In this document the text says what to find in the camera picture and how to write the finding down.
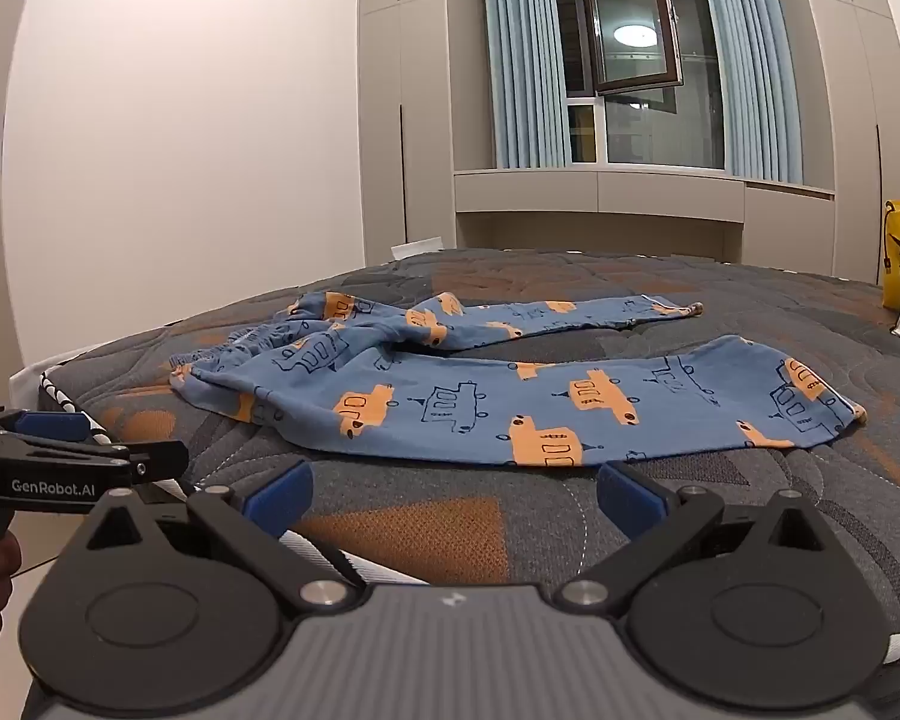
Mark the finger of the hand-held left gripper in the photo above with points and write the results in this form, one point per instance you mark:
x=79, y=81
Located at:
x=49, y=424
x=161, y=459

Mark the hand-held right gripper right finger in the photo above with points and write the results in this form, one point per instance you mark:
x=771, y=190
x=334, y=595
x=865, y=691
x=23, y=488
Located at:
x=630, y=499

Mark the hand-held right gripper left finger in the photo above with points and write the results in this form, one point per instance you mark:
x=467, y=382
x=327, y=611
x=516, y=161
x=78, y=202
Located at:
x=279, y=499

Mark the blue pants with orange cars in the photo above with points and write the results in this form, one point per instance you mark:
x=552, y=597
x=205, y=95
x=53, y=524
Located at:
x=540, y=397

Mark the grey quilted bed mattress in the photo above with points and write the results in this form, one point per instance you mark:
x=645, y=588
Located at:
x=420, y=532

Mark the white box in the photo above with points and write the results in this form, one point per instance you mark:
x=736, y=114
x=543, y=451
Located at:
x=416, y=249

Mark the beige window bench cabinet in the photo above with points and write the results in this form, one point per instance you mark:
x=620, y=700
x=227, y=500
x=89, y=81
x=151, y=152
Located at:
x=607, y=191

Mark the beige wardrobe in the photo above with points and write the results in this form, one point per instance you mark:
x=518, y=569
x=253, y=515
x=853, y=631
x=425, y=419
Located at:
x=855, y=135
x=420, y=105

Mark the light blue curtain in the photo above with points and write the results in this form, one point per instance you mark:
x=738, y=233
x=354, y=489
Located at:
x=754, y=67
x=529, y=60

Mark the window with brown frame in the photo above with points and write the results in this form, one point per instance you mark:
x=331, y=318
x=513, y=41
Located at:
x=645, y=52

